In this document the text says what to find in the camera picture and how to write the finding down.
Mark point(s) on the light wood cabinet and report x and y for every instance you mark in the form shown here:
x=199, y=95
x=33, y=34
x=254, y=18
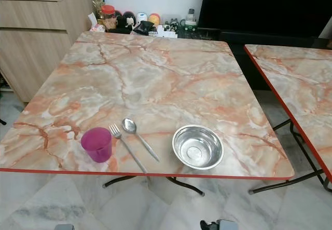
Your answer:
x=41, y=38

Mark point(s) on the purple plastic cup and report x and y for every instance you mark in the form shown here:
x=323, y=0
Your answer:
x=97, y=144

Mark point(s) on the silver metal spoon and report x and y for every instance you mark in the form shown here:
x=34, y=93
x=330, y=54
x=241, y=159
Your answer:
x=129, y=125

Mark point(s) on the silver metal fork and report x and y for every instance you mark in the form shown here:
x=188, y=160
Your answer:
x=127, y=147

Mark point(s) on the red lid plastic jar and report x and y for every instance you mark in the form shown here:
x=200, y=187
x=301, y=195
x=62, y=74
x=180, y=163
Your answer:
x=108, y=17

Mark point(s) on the marble pattern folding table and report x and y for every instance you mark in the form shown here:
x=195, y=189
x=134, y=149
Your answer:
x=298, y=95
x=150, y=92

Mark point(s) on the white blue round toy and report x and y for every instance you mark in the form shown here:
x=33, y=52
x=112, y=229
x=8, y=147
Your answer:
x=141, y=17

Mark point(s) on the orange round toy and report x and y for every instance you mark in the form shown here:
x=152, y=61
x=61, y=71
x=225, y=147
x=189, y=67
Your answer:
x=154, y=18

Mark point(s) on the stainless steel bowl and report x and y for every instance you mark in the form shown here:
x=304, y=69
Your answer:
x=197, y=146

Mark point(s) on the green white bottle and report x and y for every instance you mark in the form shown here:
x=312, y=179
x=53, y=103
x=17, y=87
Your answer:
x=190, y=22

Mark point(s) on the black television screen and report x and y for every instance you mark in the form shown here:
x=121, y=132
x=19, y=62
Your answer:
x=264, y=7

